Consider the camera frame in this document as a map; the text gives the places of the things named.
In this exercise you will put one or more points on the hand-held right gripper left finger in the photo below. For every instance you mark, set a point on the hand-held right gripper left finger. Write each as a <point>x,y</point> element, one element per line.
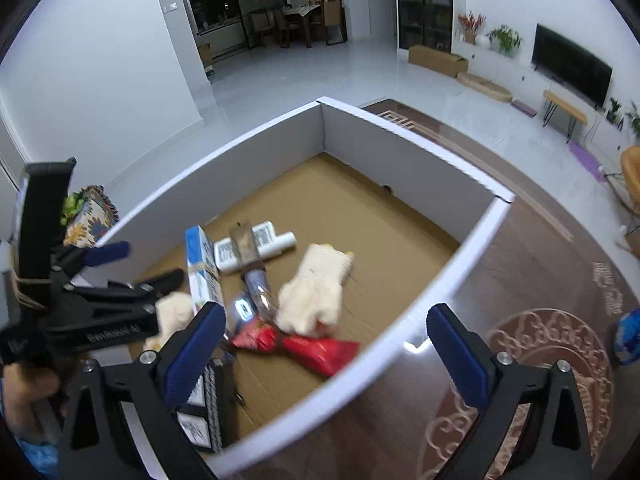
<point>197,355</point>

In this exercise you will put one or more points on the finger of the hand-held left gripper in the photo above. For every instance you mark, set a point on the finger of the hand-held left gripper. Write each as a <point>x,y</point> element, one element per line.
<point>160,280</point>
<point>107,252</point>

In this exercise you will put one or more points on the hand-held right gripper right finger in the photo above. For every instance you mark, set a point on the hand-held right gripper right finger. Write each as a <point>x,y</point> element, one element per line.
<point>457,355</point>

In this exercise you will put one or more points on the cream knitted glove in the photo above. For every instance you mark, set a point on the cream knitted glove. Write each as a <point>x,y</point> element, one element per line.
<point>315,290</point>
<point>172,317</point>

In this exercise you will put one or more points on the blue and white carton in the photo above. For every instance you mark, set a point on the blue and white carton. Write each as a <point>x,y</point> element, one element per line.
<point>202,270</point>

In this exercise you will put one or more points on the black box with white pictures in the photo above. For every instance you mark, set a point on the black box with white pictures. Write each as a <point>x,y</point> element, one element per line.
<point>215,405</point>

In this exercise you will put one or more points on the red snack packet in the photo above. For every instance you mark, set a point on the red snack packet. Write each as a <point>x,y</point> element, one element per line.
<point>255,337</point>
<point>322,355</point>

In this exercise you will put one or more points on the shiny foil packet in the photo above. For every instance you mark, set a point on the shiny foil packet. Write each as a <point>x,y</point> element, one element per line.
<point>243,308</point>

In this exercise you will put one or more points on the brown tube with clear cap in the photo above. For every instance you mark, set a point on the brown tube with clear cap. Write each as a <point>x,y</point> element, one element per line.
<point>250,255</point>

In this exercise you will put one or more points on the white plastic bottle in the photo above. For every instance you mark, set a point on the white plastic bottle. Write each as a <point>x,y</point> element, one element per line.
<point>272,240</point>

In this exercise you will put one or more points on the white cardboard box container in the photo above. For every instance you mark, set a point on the white cardboard box container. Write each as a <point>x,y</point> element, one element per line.
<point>350,200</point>

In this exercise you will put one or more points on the person's left hand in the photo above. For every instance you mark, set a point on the person's left hand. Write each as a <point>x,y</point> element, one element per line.
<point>25,385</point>

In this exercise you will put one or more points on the patterned fringed cushion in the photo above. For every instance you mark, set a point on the patterned fringed cushion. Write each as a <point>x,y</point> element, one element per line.
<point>90,217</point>

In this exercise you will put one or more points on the large blue patterned bottle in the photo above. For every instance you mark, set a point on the large blue patterned bottle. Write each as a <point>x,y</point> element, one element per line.
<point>629,337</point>

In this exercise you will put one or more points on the person's blue clothing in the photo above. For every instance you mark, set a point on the person's blue clothing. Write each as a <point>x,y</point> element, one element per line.
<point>37,455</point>

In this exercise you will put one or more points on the purple floor mat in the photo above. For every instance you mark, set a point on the purple floor mat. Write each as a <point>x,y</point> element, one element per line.
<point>586,160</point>

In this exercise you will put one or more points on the yellow lounge chair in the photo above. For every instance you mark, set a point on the yellow lounge chair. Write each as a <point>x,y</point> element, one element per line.
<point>631,170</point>

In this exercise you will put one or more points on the small purple mat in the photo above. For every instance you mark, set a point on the small purple mat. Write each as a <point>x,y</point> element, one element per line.
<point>523,108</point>

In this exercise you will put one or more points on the round beige floor cushion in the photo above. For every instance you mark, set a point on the round beige floor cushion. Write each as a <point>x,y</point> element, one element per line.
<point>485,87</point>

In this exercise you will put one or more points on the dark window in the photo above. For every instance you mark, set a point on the dark window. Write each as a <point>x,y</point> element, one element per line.
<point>215,5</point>

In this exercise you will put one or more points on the wooden bench with metal legs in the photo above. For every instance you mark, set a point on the wooden bench with metal legs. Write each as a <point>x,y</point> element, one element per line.
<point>565,105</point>

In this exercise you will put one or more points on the dark wooden dining chair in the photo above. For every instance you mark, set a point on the dark wooden dining chair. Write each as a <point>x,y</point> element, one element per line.
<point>286,25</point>

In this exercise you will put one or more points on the white television cabinet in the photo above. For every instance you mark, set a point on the white television cabinet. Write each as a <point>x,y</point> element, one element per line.
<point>505,70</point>

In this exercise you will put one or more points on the small dark potted plant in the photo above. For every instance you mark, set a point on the small dark potted plant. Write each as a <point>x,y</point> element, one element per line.
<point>614,110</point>

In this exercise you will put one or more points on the brown cardboard box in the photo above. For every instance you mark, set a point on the brown cardboard box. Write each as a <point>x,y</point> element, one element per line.
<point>437,60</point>

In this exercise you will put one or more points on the leafy potted plant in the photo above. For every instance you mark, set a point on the leafy potted plant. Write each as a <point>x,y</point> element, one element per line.
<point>634,117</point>

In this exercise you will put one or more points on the dining table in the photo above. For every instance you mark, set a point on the dining table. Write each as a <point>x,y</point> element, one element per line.
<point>302,12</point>

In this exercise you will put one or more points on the black flat television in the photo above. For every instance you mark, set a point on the black flat television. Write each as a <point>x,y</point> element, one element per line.
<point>572,65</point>

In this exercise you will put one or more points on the tan backed dining chair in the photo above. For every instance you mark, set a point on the tan backed dining chair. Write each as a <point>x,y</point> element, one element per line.
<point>333,17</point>

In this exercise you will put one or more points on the white round vase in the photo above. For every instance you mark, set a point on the white round vase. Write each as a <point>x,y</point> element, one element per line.
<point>482,40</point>

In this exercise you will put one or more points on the green potted plant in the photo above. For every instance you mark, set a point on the green potted plant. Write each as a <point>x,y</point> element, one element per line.
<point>506,39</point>

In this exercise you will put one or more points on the red flower bouquet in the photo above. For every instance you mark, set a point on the red flower bouquet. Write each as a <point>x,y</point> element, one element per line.
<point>471,22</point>

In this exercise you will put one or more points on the dark glass display cabinet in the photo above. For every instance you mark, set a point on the dark glass display cabinet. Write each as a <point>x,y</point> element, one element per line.
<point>425,5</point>

